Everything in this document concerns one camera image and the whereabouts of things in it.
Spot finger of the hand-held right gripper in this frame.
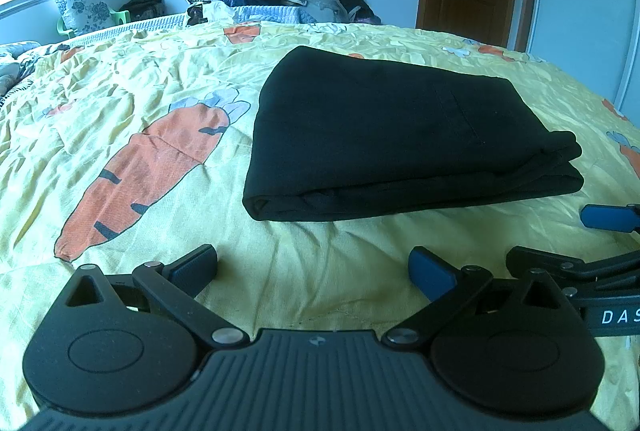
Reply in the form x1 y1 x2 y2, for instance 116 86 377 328
505 246 640 293
580 204 640 235

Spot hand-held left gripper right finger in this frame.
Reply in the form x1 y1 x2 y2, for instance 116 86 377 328
382 246 574 355

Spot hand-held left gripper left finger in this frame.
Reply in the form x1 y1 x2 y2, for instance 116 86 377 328
64 244 252 353

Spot black pants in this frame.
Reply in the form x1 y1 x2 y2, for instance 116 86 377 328
242 45 585 223

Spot yellow carrot printed blanket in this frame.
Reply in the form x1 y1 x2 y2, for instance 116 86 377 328
0 18 640 412

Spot wardrobe with frosted sliding doors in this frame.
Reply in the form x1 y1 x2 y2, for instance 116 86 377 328
522 0 640 122

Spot blue quilted bedspread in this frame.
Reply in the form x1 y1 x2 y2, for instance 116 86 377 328
50 4 321 47

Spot green plastic chair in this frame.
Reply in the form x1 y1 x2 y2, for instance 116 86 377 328
56 6 132 38

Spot dark bag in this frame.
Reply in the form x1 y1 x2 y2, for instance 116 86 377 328
120 0 166 20

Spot floral pillow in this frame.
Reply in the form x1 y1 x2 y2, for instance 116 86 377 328
53 0 112 37

